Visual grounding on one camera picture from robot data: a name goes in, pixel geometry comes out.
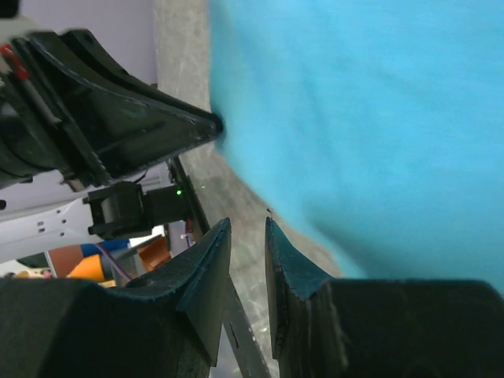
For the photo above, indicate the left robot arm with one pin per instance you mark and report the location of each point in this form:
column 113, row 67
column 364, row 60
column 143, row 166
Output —
column 118, row 210

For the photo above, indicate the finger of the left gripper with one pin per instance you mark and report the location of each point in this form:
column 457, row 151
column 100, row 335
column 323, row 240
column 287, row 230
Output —
column 129, row 131
column 85, row 46

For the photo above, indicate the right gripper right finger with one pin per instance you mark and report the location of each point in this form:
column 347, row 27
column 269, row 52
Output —
column 322, row 326

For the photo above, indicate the orange background clutter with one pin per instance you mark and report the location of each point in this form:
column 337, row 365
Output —
column 98, row 262

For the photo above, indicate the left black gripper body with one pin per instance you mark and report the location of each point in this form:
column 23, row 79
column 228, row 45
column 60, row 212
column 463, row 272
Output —
column 39, row 132

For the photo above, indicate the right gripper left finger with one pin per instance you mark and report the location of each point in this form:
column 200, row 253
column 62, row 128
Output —
column 76, row 328

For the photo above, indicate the teal t-shirt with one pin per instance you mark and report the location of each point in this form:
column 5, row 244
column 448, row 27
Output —
column 373, row 127

